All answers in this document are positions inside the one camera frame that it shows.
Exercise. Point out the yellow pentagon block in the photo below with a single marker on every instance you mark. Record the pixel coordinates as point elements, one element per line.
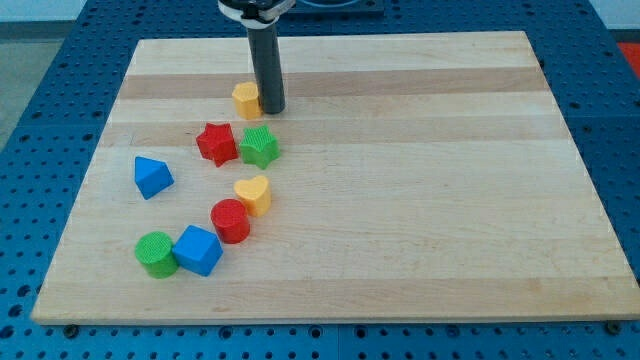
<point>246,100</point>

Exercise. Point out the yellow heart block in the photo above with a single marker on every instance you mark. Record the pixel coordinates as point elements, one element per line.
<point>255,194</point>

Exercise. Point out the green cylinder block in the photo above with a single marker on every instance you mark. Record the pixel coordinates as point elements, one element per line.
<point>154,253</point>

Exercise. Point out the red star block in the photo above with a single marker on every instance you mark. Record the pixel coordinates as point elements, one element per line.
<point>217,143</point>

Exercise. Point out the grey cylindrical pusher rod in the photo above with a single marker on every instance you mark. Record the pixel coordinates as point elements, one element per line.
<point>264,48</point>

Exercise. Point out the blue triangular prism block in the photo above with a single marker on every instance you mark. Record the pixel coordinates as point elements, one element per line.
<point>151,176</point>

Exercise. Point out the green star block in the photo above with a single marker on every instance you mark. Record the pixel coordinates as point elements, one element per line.
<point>259,147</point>

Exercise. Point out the red cylinder block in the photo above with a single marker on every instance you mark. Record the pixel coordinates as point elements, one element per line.
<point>230,220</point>

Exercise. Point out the blue cube block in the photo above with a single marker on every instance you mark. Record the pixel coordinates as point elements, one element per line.
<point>198,250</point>

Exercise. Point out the light wooden board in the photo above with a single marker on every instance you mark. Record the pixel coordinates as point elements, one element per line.
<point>422,178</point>

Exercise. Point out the white robot tool flange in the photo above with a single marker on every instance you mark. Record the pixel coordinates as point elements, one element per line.
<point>255,11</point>

